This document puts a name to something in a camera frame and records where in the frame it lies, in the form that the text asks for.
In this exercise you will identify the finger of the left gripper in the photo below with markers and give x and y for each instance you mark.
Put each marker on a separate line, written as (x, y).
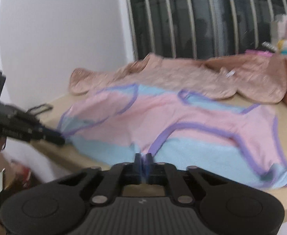
(50, 135)

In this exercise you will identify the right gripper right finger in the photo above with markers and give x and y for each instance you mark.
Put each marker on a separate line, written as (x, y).
(167, 176)

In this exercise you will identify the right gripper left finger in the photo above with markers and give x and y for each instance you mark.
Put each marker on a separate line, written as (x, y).
(114, 180)

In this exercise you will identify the pink blue purple garment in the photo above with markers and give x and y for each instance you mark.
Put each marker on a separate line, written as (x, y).
(182, 128)

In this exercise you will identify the pink quilted jacket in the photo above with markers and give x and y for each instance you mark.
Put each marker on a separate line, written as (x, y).
(257, 78)

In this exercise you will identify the magenta flat box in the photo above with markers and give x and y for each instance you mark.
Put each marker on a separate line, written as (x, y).
(259, 52)

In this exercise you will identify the steel window railing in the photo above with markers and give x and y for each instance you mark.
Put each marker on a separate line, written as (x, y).
(201, 29)

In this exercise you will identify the black rectangular frame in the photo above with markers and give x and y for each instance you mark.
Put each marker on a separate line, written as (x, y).
(40, 109)

